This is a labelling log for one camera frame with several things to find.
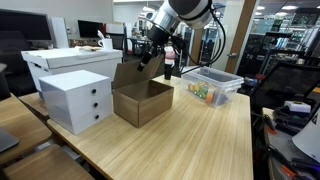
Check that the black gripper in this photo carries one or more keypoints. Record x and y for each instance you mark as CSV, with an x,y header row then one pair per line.
x,y
158,38

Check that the brown cardboard box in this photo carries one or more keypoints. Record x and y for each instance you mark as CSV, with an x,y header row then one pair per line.
x,y
137,98

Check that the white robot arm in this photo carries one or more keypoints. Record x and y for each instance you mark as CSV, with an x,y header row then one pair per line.
x,y
195,13

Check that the large white storage box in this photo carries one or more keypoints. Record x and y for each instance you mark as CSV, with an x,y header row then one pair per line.
x,y
56,61

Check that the black bottle with red-white label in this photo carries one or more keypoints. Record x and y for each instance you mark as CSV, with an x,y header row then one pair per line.
x,y
169,61

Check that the white mug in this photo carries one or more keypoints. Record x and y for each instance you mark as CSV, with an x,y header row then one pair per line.
x,y
105,41

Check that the black monitor in background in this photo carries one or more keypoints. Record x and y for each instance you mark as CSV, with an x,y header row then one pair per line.
x,y
89,29

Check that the orange toy block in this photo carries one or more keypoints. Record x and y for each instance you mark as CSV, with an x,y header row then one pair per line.
x,y
209,98

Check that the clear plastic bin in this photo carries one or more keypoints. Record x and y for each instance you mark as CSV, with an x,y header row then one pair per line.
x,y
223,85

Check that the white three-drawer cabinet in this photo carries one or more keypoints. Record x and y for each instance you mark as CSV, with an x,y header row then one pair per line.
x,y
77,100

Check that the black computer monitor left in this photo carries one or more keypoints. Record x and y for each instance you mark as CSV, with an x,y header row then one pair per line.
x,y
33,26

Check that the black mesh office chair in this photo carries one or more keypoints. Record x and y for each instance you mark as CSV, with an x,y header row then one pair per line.
x,y
285,82

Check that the wooden side table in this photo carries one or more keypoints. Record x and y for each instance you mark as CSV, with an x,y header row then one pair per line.
x,y
19,121

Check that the white device with yellow stripe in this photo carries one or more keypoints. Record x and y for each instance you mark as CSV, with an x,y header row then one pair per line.
x,y
297,106

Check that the white paper sheet right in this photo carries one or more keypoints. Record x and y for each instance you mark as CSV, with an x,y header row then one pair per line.
x,y
308,139

